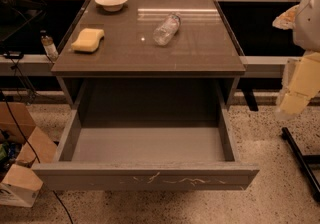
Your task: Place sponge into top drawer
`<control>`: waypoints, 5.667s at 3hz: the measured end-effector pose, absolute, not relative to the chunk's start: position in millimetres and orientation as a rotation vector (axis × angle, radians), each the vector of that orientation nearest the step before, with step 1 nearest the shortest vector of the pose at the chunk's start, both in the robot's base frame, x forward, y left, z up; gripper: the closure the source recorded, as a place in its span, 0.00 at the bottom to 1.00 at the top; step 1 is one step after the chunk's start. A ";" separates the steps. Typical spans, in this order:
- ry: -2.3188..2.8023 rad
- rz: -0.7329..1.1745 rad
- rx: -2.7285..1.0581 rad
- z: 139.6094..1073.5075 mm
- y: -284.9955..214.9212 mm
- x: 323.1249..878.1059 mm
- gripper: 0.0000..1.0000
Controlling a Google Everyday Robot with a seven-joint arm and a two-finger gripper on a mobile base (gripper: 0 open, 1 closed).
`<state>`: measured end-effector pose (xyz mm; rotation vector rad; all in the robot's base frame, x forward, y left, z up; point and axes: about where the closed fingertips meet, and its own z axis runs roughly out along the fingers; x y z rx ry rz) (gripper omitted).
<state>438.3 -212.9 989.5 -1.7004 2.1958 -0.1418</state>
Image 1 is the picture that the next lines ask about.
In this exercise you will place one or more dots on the brown cabinet with glass top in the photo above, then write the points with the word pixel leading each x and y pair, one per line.
pixel 202 47

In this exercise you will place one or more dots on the white cardboard box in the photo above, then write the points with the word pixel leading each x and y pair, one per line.
pixel 20 187

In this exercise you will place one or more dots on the small bottle on ledge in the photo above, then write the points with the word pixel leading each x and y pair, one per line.
pixel 49 46

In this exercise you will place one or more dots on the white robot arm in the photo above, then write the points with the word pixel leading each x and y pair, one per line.
pixel 304 21

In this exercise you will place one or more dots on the clear plastic water bottle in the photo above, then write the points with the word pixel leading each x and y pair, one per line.
pixel 166 30

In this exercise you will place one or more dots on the open grey top drawer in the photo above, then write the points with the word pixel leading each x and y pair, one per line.
pixel 148 135

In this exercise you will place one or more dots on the yellow sponge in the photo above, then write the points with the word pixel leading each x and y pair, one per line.
pixel 88 40

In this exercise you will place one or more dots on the black metal stand base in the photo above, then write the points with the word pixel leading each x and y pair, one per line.
pixel 308 164

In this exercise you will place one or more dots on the brown cardboard box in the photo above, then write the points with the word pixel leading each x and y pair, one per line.
pixel 22 142

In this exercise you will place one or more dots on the white ceramic bowl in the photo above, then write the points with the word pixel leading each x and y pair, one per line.
pixel 111 5

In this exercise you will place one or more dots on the black equipment on left ledge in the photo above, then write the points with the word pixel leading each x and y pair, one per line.
pixel 14 15

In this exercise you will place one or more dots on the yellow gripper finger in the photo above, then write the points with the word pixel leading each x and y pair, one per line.
pixel 300 83

